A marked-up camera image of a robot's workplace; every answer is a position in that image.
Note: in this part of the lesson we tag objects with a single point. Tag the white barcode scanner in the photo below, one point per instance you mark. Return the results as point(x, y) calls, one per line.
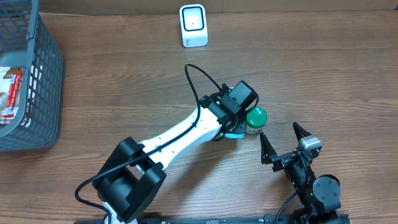
point(193, 25)

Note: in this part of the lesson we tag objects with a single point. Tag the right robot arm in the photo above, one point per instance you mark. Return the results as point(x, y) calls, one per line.
point(319, 196)

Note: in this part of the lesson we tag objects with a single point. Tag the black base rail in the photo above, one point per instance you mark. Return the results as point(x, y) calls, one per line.
point(266, 219)

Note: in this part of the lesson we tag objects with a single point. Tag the green lid jar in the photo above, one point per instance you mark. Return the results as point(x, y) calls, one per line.
point(256, 120)

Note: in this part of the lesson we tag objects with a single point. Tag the red snack bar wrapper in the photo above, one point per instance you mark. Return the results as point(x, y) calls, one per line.
point(11, 78)

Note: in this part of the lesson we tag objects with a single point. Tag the grey plastic mesh basket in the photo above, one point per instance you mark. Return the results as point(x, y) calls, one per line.
point(27, 43)

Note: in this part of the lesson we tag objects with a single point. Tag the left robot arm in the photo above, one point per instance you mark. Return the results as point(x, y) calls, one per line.
point(134, 172)

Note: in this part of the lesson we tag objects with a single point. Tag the light green packet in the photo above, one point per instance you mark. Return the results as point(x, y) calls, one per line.
point(234, 136)

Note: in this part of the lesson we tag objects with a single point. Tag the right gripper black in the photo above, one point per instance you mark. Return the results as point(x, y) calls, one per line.
point(286, 158)

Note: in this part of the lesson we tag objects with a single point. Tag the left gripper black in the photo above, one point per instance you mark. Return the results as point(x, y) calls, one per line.
point(239, 126)

